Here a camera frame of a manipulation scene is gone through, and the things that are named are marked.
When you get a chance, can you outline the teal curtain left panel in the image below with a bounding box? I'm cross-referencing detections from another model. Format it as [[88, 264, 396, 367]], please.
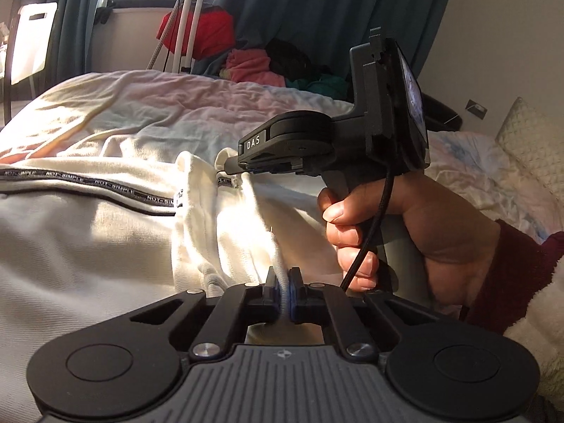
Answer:
[[15, 0, 98, 94]]

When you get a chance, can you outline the person's right hand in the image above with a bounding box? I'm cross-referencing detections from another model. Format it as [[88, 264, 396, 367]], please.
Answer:
[[317, 172, 501, 307]]

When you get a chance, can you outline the pastel tie-dye bed sheet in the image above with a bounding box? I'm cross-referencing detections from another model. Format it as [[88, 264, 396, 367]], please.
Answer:
[[1, 71, 563, 241]]

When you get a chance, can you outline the wall power socket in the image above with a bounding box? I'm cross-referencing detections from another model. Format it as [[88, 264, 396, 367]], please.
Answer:
[[465, 99, 488, 119]]

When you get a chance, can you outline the dark red sleeve forearm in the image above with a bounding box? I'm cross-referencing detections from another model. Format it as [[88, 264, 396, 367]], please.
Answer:
[[460, 219, 564, 402]]

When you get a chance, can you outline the white chair back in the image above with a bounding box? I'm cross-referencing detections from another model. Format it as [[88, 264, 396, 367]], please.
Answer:
[[3, 1, 60, 124]]

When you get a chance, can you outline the green garment in pile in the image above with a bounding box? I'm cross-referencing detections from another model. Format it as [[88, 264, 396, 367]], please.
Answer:
[[285, 74, 348, 101]]

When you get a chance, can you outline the teal curtain right panel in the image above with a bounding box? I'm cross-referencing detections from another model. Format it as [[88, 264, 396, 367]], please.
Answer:
[[215, 0, 448, 75]]

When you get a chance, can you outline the red cloth on stand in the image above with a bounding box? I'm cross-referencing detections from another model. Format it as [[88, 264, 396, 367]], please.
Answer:
[[157, 7, 236, 60]]

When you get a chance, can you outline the cream quilted headboard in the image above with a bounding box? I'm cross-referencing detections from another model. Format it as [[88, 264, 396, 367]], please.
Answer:
[[496, 97, 563, 203]]

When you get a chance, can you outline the black garment in pile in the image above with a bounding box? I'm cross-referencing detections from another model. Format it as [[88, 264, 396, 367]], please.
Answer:
[[265, 38, 332, 82]]

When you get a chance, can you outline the black side sofa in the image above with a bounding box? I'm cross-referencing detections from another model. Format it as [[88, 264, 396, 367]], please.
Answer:
[[423, 94, 463, 132]]

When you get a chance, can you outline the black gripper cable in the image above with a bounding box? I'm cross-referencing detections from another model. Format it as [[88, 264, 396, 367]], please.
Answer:
[[339, 169, 397, 292]]

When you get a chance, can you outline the teal curtain panel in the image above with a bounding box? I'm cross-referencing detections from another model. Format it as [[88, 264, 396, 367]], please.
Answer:
[[215, 0, 448, 75], [15, 0, 98, 94]]

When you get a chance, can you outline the garment steamer stand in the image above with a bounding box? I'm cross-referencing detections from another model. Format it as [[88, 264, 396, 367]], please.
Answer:
[[146, 0, 204, 74]]

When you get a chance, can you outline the pink garment in pile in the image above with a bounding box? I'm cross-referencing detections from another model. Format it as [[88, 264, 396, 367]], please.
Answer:
[[226, 49, 286, 88]]

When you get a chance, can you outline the cream white zip hoodie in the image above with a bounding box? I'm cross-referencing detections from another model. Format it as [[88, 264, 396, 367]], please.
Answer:
[[1, 149, 341, 422]]

